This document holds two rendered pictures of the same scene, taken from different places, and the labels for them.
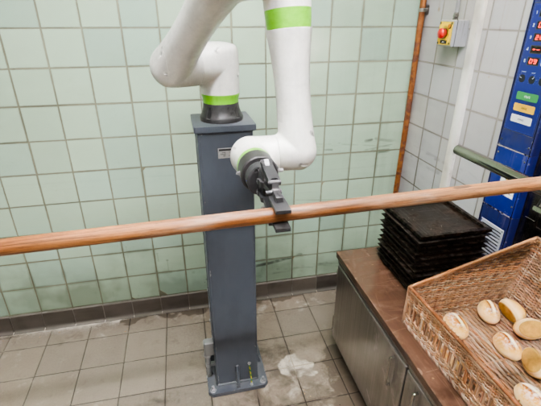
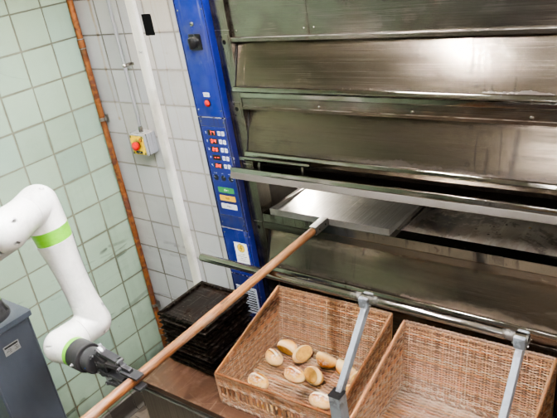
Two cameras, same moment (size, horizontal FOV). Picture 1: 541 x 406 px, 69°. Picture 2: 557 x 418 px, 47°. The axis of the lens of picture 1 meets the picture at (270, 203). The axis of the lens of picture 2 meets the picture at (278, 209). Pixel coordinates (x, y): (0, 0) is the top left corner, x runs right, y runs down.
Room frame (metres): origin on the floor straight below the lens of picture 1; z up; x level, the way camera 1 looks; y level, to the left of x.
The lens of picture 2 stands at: (-0.77, 0.47, 2.27)
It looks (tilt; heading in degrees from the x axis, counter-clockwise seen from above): 24 degrees down; 323
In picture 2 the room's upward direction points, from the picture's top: 10 degrees counter-clockwise
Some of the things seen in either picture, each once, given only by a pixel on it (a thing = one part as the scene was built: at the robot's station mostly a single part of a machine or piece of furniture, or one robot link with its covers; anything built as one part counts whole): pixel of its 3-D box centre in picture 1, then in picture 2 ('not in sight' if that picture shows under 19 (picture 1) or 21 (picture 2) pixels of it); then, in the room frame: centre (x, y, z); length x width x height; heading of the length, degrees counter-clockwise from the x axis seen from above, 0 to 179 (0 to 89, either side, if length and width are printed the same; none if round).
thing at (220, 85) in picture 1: (216, 72); not in sight; (1.36, 0.18, 1.36); 0.16 x 0.13 x 0.19; 127
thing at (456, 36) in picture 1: (452, 33); (143, 142); (1.78, -0.75, 1.46); 0.10 x 0.07 x 0.10; 12
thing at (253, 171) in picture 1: (263, 182); (99, 362); (0.84, 0.01, 1.18); 0.09 x 0.07 x 0.08; 12
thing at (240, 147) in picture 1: (253, 158); (66, 345); (1.01, 0.04, 1.18); 0.14 x 0.13 x 0.11; 12
